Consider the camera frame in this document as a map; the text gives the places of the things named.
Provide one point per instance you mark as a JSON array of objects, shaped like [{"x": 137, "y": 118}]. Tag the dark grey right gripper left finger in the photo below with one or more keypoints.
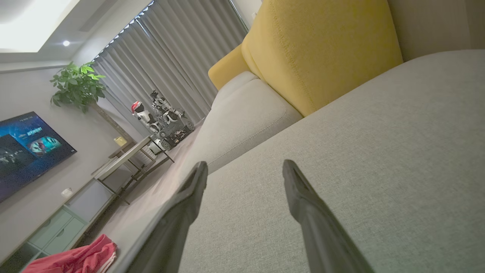
[{"x": 170, "y": 235}]

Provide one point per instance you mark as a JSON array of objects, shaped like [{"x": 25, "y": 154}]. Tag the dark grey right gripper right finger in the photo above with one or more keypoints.
[{"x": 322, "y": 235}]

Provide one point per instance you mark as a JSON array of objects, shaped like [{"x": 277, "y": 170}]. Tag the red basketball jersey white trim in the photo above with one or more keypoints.
[{"x": 75, "y": 259}]

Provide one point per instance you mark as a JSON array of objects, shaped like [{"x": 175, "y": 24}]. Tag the light table with metal legs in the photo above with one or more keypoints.
[{"x": 125, "y": 157}]

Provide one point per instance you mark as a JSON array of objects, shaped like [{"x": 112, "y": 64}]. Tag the large grey sofa seat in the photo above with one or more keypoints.
[{"x": 379, "y": 151}]

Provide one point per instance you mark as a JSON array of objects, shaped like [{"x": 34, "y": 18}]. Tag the small yellow cup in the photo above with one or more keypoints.
[{"x": 120, "y": 141}]

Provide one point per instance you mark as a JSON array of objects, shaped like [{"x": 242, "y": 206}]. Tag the small white object on cabinet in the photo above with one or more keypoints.
[{"x": 66, "y": 192}]

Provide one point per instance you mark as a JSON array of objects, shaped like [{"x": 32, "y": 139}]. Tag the white grey wheeled robot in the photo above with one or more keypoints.
[{"x": 172, "y": 121}]

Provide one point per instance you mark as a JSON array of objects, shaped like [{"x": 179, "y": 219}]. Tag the pale green tv cabinet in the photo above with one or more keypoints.
[{"x": 57, "y": 227}]

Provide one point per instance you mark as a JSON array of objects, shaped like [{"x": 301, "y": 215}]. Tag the white robot with red helmet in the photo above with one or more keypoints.
[{"x": 143, "y": 115}]

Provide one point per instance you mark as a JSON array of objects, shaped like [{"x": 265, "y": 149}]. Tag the grey sofa seat cushion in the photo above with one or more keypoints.
[
  {"x": 242, "y": 125},
  {"x": 237, "y": 85}
]

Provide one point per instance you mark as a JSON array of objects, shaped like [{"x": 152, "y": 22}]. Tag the green potted tree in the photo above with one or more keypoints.
[{"x": 77, "y": 85}]

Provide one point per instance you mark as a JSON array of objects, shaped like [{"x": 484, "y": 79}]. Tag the yellow sofa back cushion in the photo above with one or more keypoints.
[
  {"x": 227, "y": 68},
  {"x": 322, "y": 49}
]

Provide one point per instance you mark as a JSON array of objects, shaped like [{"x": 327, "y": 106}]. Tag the grey pleated curtain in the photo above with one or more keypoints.
[{"x": 174, "y": 57}]

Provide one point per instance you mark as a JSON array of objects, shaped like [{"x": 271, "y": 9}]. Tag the beige grey sofa backrest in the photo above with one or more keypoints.
[{"x": 435, "y": 22}]

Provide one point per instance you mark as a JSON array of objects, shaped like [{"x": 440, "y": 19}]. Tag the wall mounted television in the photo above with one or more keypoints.
[{"x": 26, "y": 151}]

